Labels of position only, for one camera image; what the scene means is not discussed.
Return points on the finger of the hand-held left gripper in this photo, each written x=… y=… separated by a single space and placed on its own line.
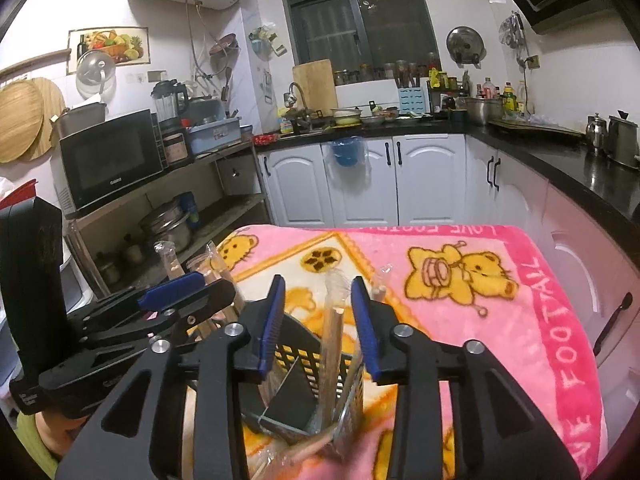
x=170 y=290
x=210 y=297

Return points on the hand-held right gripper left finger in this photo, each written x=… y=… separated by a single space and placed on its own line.
x=267 y=330

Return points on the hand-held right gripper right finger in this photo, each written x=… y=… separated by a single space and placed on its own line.
x=365 y=332

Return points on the plastic-wrapped wooden chopsticks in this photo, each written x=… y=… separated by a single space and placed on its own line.
x=219 y=267
x=197 y=264
x=334 y=332
x=300 y=452
x=380 y=287
x=166 y=257

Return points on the dark green plastic utensil holder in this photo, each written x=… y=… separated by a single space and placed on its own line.
x=295 y=402

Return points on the person's left forearm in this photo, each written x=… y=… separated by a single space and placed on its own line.
x=50 y=432

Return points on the hanging kitchen utensils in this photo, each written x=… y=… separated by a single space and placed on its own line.
x=515 y=30

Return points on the white plastic drawer unit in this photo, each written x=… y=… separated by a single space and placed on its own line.
x=74 y=280

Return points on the small dark pot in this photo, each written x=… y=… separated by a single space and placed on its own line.
x=132 y=253
x=107 y=270

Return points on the large steel pot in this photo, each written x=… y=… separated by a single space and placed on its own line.
x=167 y=225

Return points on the red plastic lid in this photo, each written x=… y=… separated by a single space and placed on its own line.
x=20 y=192

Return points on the blue plastic container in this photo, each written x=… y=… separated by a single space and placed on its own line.
x=189 y=208

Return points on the pink printed bear blanket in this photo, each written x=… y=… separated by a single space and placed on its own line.
x=450 y=350

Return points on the wooden shelf unit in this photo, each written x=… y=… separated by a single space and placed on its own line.
x=235 y=200

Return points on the black microwave oven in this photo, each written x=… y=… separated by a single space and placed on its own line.
x=107 y=160

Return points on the clear storage canister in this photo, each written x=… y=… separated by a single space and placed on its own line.
x=175 y=148

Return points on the round wooden board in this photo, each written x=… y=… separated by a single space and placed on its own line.
x=54 y=125
x=20 y=120

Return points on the steel box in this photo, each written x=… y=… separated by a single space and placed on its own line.
x=82 y=119

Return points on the blue-grey dish tray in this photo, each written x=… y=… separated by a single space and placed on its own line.
x=215 y=134

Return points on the red packet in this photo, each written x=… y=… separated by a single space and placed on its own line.
x=265 y=139

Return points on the white kitchen cabinets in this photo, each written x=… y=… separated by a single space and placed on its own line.
x=435 y=180

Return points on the blue plastic bag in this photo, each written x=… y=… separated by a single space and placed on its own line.
x=347 y=152

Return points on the blender with black lid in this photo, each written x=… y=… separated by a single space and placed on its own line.
x=170 y=102

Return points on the glass pot lid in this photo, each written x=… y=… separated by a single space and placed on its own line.
x=95 y=72

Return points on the cooking pot with lid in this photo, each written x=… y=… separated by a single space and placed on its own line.
x=345 y=117

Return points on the steel sink faucet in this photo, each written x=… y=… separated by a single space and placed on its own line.
x=296 y=91

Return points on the wooden cutting board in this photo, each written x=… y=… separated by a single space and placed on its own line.
x=315 y=85

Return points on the blue knife rack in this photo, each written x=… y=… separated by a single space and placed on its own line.
x=413 y=100

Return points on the brown hanging pan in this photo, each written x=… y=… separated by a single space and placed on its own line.
x=225 y=46

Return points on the steel basin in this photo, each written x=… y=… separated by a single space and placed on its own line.
x=482 y=109

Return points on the flat tray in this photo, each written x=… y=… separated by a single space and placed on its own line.
x=535 y=128

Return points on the black kitchen countertop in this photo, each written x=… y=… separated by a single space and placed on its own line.
x=575 y=160

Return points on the yellow oil bottle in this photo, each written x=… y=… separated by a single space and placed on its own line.
x=508 y=99

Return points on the steel pot lid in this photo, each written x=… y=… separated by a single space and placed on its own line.
x=465 y=45

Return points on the steel kettle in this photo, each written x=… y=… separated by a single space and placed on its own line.
x=622 y=137
x=595 y=129

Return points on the dark framed kitchen window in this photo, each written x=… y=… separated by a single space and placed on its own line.
x=360 y=15

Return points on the fruit picture wall tile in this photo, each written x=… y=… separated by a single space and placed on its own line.
x=112 y=45

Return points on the wall power outlet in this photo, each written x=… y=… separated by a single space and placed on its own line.
x=533 y=61

